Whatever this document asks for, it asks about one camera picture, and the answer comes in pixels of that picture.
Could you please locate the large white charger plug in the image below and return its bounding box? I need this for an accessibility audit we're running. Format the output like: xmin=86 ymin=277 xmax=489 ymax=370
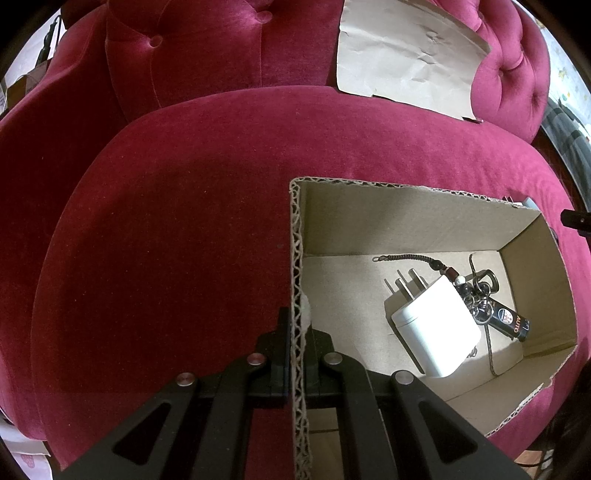
xmin=385 ymin=270 xmax=481 ymax=380

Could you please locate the cardboard box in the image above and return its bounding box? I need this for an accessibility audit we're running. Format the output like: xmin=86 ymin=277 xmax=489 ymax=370
xmin=288 ymin=176 xmax=581 ymax=480

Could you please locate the red tufted velvet sofa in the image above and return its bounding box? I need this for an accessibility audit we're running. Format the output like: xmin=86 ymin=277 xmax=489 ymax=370
xmin=0 ymin=0 xmax=591 ymax=472

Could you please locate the small brown box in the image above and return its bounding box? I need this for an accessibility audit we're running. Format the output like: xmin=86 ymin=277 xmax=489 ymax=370
xmin=6 ymin=65 xmax=48 ymax=112

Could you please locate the grey plaid blanket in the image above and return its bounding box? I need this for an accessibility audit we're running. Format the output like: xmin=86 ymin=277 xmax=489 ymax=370
xmin=542 ymin=95 xmax=591 ymax=160

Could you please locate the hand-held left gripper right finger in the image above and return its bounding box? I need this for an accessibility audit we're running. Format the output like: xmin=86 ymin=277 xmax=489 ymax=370
xmin=306 ymin=322 xmax=528 ymax=480

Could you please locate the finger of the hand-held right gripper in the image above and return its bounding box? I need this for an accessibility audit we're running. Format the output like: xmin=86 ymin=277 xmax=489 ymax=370
xmin=560 ymin=209 xmax=591 ymax=238

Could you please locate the brown paper sheet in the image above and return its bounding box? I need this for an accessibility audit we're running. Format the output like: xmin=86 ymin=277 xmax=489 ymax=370
xmin=335 ymin=0 xmax=491 ymax=123

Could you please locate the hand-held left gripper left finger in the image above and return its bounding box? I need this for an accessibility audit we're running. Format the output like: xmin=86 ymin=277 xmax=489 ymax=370
xmin=60 ymin=307 xmax=293 ymax=480

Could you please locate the black cable plug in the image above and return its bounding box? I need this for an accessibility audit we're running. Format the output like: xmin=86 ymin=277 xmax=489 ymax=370
xmin=38 ymin=6 xmax=64 ymax=63

